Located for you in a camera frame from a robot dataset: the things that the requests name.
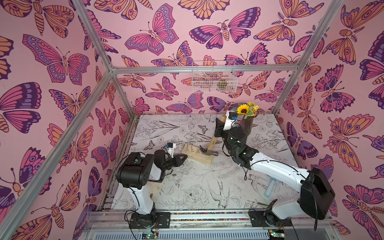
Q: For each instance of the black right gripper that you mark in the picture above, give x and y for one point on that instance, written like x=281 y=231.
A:
x=220 y=129

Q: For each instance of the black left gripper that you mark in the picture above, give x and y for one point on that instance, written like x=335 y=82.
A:
x=176 y=161

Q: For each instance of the small wooden nail block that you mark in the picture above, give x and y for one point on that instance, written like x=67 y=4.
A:
x=194 y=153

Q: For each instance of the wooden handled claw hammer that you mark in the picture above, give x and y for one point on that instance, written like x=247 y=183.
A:
x=209 y=150

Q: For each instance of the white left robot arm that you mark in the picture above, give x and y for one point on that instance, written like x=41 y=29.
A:
x=137 y=169

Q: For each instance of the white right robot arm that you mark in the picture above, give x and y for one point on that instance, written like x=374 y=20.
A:
x=315 y=193

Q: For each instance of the ribbed purple glass vase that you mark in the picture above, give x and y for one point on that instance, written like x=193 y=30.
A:
x=246 y=124

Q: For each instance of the yellow artificial sunflower bunch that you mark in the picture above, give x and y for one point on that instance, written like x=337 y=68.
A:
x=248 y=109

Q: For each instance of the light blue plastic tube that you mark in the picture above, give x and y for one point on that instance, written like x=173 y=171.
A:
x=271 y=187

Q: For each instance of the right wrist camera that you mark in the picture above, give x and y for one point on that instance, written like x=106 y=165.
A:
x=231 y=117

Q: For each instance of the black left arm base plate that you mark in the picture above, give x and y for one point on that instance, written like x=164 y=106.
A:
x=159 y=220

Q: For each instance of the white wire wall basket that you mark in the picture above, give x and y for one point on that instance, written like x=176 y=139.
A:
x=214 y=77

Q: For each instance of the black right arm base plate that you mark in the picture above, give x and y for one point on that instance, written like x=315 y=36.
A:
x=259 y=218

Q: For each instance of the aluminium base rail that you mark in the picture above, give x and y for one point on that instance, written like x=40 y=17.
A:
x=207 y=225

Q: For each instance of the aluminium cage frame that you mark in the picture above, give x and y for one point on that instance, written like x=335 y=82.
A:
x=23 y=204

